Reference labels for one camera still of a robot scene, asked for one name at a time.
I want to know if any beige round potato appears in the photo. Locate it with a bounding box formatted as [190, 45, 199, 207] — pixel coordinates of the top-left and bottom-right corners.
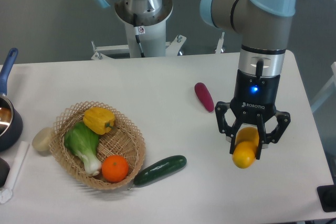
[32, 127, 54, 152]

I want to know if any dark green cucumber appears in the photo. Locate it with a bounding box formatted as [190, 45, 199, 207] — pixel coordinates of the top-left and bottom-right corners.
[128, 155, 187, 190]

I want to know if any black device at edge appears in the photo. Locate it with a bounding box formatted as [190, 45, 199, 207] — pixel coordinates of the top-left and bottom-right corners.
[317, 185, 335, 212]

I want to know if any orange tangerine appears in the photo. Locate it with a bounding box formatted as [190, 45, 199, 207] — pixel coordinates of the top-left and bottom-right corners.
[101, 155, 129, 183]

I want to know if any dark round object left edge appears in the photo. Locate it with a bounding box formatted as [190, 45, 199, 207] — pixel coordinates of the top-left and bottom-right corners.
[0, 158, 10, 187]

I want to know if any green bok choy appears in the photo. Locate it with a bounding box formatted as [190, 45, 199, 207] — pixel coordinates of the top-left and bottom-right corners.
[64, 121, 101, 176]

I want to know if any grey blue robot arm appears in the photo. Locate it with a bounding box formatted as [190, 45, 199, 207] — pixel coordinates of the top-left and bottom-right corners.
[95, 0, 296, 158]

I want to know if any dark blue saucepan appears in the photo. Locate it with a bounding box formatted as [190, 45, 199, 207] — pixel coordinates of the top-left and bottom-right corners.
[1, 48, 23, 152]

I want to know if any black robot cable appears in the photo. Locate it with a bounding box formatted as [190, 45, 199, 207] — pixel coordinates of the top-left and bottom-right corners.
[132, 13, 145, 58]

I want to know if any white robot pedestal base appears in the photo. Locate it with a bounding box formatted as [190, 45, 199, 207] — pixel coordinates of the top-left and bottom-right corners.
[90, 0, 226, 61]

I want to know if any woven wicker basket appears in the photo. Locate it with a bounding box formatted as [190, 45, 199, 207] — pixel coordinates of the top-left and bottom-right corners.
[49, 101, 145, 190]

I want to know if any purple sweet potato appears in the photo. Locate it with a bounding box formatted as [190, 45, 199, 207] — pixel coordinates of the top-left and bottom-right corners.
[194, 82, 215, 113]

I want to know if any yellow bell pepper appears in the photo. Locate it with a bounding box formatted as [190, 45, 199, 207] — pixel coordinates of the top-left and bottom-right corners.
[83, 107, 116, 135]

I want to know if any white plastic utensil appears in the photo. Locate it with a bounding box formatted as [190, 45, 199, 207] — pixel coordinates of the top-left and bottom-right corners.
[1, 141, 30, 204]

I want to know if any yellow orange mango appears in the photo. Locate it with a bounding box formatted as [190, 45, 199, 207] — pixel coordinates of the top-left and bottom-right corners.
[232, 127, 259, 169]

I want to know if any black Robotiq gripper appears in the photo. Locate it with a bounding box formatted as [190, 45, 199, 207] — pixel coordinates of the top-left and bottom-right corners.
[215, 70, 291, 160]

